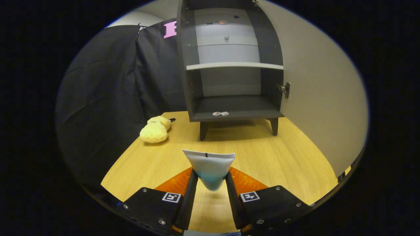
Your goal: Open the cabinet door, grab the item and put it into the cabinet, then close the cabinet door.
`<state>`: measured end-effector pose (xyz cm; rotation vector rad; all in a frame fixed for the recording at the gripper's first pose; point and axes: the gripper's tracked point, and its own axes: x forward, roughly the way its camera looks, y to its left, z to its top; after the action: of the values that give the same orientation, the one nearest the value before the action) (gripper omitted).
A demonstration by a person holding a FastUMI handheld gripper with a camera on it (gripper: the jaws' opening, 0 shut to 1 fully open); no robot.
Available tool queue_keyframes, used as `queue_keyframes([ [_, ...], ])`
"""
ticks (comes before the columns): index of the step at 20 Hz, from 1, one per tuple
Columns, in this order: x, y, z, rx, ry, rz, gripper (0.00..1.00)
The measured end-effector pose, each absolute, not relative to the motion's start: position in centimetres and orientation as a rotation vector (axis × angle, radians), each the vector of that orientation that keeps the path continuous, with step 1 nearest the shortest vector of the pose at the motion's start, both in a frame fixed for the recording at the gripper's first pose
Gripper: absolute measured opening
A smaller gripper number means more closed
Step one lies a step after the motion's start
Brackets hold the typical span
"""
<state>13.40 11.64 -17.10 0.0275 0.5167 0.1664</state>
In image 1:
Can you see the yellow plush toy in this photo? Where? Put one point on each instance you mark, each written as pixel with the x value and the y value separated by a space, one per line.
pixel 154 131

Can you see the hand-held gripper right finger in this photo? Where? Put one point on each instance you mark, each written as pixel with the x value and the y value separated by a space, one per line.
pixel 233 203

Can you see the white and blue tube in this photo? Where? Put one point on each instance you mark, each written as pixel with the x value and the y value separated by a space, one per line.
pixel 210 167

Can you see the metal door hinge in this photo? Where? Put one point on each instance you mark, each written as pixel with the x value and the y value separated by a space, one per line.
pixel 286 89

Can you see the black backdrop cloth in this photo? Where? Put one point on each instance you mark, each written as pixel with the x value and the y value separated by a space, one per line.
pixel 98 98

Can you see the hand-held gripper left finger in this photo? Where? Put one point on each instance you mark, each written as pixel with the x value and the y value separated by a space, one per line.
pixel 190 203

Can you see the beige cabinet door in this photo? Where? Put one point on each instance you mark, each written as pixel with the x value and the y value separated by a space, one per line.
pixel 315 98

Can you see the white cabinet shelf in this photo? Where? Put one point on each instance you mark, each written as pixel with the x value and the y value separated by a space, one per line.
pixel 233 66

